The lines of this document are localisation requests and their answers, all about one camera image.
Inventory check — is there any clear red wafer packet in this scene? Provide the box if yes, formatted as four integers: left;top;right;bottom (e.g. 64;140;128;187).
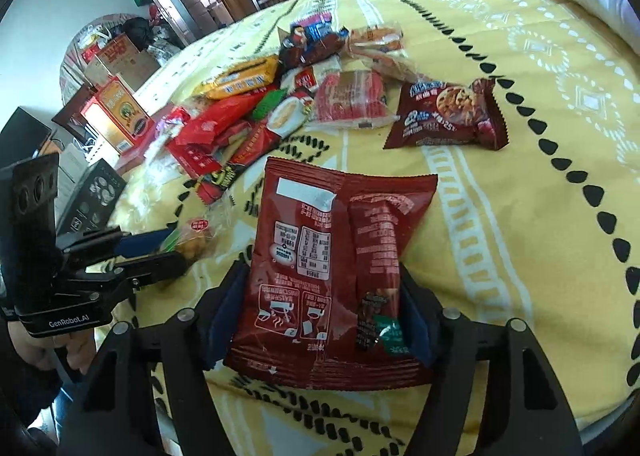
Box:
314;70;397;130

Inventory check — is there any person's left hand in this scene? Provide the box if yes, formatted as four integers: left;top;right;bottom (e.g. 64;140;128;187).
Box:
10;323;98;379

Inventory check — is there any dark red snack packet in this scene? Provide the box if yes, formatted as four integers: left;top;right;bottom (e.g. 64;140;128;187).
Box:
223;156;439;392

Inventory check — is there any orange red carton box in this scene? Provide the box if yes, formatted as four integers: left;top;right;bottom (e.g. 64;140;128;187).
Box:
80;76;153;155

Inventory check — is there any orange bread packet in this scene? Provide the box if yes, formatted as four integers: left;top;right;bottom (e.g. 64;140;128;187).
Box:
347;24;407;68

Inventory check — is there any white red label snack packet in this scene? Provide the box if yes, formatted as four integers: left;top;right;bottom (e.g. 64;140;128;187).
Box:
281;64;343;96

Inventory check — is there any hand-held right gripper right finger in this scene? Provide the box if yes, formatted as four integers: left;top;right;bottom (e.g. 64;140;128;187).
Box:
399;263;583;456

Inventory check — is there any black monitor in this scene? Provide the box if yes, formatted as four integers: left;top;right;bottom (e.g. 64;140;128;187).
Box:
0;106;52;164

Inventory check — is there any black bag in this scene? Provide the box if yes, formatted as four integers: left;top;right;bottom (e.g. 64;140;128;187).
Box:
122;17;157;50

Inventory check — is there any flat red snack packet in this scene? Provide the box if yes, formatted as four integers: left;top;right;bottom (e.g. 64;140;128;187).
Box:
165;133;236;179

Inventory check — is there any cardboard box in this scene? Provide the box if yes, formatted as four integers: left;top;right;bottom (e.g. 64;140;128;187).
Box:
82;34;162;92

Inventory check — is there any flat red box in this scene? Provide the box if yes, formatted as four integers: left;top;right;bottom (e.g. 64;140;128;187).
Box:
115;104;178;173

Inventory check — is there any black printed box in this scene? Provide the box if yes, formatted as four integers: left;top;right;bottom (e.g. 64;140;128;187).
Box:
55;159;128;238

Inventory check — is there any small clear brown snack packet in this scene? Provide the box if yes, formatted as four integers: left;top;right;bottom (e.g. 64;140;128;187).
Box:
174;216;217;263

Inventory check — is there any green small snack packet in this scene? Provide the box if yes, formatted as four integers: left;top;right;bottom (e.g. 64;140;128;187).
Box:
252;89;290;121

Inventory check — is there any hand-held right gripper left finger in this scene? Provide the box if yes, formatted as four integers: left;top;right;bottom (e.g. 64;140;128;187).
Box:
57;259;251;456

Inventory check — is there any blue red small snack packet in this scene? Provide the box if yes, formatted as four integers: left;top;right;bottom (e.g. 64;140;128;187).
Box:
289;11;348;44

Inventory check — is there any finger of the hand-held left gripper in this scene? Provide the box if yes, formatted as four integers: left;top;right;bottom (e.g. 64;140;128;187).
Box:
55;226;176;264
70;251;190;297

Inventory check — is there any yellow patterned bedsheet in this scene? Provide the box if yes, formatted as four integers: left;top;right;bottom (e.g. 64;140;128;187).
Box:
107;0;640;456

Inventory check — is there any brown chocolate cookie packet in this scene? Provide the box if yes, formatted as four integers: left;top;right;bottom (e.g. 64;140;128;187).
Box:
384;78;509;152

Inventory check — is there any cream pastry packet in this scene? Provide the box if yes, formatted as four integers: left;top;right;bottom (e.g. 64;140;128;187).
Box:
265;91;315;138

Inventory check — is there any dark brown small snack packet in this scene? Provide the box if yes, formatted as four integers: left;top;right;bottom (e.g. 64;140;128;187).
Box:
277;33;347;70

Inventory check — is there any yellow snack packet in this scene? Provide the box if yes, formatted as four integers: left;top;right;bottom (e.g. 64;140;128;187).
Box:
200;55;281;101

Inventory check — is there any patterned round board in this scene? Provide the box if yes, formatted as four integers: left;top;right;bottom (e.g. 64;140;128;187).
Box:
59;13;133;102

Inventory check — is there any bright red long snack packet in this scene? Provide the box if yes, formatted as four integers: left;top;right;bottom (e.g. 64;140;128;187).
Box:
172;94;271;149

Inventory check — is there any red black long snack packet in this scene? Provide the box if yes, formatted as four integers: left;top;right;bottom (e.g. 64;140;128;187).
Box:
195;123;283;202

